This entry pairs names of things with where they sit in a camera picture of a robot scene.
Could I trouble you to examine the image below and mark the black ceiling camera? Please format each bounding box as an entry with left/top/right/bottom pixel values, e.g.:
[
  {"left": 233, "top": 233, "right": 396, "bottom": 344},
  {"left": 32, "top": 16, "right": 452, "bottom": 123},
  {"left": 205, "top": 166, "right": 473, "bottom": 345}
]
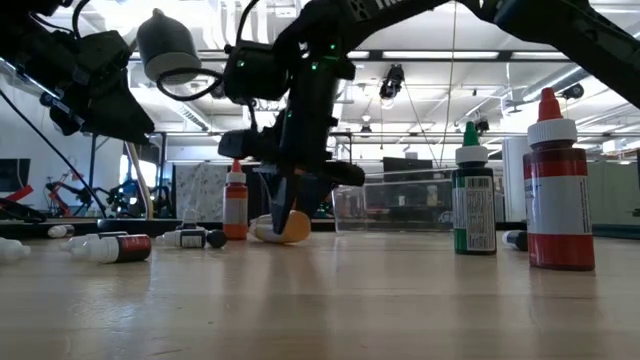
[{"left": 378, "top": 63, "right": 406, "bottom": 101}]

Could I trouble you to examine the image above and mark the clear plastic container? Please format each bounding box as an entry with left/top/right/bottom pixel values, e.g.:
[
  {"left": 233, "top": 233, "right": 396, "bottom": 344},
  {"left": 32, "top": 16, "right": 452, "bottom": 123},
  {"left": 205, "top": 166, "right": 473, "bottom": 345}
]
[{"left": 332, "top": 168, "right": 457, "bottom": 234}]

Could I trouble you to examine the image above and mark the red food coloring bottle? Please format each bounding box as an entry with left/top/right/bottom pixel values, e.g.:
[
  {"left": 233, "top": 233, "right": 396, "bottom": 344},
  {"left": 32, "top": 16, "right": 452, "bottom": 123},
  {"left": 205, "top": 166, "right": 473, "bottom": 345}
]
[{"left": 522, "top": 87, "right": 596, "bottom": 272}]

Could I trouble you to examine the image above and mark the black monitor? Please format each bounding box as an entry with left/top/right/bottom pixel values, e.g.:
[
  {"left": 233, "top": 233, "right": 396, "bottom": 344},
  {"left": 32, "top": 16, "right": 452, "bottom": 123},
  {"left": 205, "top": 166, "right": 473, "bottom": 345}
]
[{"left": 382, "top": 156, "right": 434, "bottom": 174}]

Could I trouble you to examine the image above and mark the green food coloring bottle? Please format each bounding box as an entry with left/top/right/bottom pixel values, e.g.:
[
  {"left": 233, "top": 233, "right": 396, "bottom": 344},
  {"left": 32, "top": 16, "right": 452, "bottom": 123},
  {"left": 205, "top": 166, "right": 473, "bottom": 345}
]
[{"left": 452, "top": 121, "right": 498, "bottom": 256}]

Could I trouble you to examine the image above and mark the small red dropper bottle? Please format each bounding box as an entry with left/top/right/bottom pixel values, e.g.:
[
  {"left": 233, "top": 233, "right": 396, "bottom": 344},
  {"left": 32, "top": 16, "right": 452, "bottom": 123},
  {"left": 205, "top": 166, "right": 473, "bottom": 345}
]
[{"left": 71, "top": 234, "right": 153, "bottom": 265}]

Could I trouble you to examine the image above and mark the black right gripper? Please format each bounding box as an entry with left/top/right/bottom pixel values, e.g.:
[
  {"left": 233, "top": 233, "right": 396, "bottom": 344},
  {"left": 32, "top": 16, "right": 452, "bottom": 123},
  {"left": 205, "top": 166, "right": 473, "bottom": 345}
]
[{"left": 218, "top": 59, "right": 366, "bottom": 236}]

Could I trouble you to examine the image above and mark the orange food coloring bottle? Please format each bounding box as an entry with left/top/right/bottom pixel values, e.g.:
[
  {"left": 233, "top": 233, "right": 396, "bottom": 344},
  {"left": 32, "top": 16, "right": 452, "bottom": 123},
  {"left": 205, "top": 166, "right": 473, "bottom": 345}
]
[{"left": 222, "top": 158, "right": 249, "bottom": 241}]

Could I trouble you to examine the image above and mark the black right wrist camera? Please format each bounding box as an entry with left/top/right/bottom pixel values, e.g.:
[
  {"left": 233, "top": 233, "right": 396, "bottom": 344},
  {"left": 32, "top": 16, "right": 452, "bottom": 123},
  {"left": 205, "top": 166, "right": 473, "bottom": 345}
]
[{"left": 223, "top": 42, "right": 291, "bottom": 104}]

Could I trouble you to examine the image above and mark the yellow food coloring bottle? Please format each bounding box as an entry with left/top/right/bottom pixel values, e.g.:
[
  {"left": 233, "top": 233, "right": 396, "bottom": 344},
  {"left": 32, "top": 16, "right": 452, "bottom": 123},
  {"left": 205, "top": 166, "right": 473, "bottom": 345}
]
[{"left": 248, "top": 209, "right": 312, "bottom": 245}]

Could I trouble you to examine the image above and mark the black aluminium table frame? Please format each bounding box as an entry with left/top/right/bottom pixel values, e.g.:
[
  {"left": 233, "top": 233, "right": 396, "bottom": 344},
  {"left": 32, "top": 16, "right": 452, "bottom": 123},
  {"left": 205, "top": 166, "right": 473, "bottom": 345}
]
[{"left": 0, "top": 218, "right": 640, "bottom": 240}]

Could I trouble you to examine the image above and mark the black ceiling truss beam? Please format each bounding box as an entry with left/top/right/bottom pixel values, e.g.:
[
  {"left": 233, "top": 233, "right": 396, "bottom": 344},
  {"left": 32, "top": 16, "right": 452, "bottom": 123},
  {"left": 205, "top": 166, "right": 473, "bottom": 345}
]
[{"left": 344, "top": 48, "right": 511, "bottom": 63}]

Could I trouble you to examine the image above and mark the white pillar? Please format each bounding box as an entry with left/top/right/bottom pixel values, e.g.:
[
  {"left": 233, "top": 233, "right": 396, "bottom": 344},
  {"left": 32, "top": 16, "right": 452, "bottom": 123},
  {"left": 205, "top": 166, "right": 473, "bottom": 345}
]
[{"left": 501, "top": 107, "right": 532, "bottom": 224}]

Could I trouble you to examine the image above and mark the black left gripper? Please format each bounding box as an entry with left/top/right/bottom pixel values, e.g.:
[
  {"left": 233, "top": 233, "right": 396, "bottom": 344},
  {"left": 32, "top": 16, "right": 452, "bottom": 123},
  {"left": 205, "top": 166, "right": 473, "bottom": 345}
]
[{"left": 39, "top": 30, "right": 156, "bottom": 145}]

